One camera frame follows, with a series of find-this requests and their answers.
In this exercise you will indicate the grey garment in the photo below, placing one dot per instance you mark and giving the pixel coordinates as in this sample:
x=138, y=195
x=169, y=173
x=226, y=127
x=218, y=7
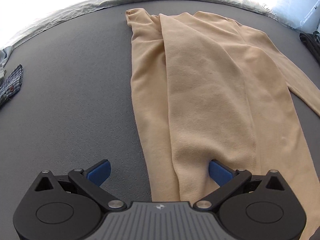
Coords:
x=4, y=55

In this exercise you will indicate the tan long-sleeve shirt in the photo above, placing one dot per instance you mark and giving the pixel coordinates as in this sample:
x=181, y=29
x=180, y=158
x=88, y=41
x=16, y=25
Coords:
x=205, y=80

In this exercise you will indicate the pile of dark clothes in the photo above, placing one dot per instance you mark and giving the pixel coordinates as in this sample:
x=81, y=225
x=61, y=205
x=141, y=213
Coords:
x=312, y=45

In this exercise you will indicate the plaid button shirt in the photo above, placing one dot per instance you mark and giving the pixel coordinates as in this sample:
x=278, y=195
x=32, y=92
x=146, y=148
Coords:
x=11, y=85

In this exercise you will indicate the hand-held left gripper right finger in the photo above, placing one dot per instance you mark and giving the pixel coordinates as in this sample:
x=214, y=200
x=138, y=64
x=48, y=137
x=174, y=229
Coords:
x=220, y=173

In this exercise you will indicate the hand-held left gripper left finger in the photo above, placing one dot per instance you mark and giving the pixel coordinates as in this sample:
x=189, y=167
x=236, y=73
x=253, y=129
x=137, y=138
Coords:
x=100, y=172

